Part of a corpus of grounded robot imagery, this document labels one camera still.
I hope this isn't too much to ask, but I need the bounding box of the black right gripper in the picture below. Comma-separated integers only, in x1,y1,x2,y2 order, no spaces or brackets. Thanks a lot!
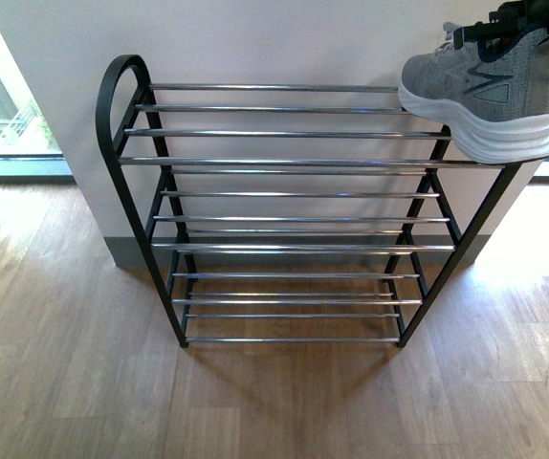
454,1,549,50

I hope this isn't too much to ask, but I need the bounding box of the black metal shoe rack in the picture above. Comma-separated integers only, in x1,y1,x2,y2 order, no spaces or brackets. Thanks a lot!
95,55,519,346

